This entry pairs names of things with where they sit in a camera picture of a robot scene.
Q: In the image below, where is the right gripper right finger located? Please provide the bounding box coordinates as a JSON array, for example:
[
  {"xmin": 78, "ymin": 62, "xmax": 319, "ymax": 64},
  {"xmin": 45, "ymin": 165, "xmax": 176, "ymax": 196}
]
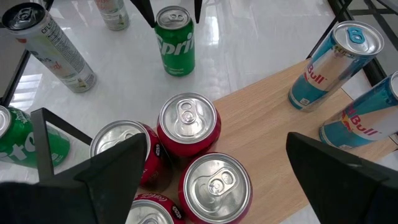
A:
[{"xmin": 285, "ymin": 132, "xmax": 398, "ymax": 224}]

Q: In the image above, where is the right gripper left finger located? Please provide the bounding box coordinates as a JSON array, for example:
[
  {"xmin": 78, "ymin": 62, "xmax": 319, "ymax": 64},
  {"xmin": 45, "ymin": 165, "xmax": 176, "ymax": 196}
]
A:
[{"xmin": 0, "ymin": 133, "xmax": 149, "ymax": 224}]

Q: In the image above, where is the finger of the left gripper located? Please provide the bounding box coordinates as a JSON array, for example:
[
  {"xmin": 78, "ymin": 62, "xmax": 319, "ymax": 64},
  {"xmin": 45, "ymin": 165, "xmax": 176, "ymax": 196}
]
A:
[
  {"xmin": 193, "ymin": 0, "xmax": 203, "ymax": 24},
  {"xmin": 129, "ymin": 0, "xmax": 156, "ymax": 29}
]

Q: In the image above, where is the green Sprite can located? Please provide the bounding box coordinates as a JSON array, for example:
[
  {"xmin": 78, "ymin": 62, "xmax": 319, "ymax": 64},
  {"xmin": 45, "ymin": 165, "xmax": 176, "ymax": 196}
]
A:
[
  {"xmin": 154, "ymin": 5, "xmax": 196, "ymax": 78},
  {"xmin": 0, "ymin": 105, "xmax": 71, "ymax": 169}
]

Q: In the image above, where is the red Star Wars cola can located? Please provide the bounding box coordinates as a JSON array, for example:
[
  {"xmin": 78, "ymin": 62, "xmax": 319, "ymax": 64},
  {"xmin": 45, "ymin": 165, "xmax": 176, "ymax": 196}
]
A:
[{"xmin": 89, "ymin": 119, "xmax": 174, "ymax": 192}]

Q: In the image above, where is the blue silver Red Bull can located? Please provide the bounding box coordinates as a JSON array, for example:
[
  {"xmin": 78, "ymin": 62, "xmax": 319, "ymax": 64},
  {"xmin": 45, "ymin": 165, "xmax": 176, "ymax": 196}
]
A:
[
  {"xmin": 287, "ymin": 20, "xmax": 386, "ymax": 113},
  {"xmin": 318, "ymin": 70, "xmax": 398, "ymax": 150}
]

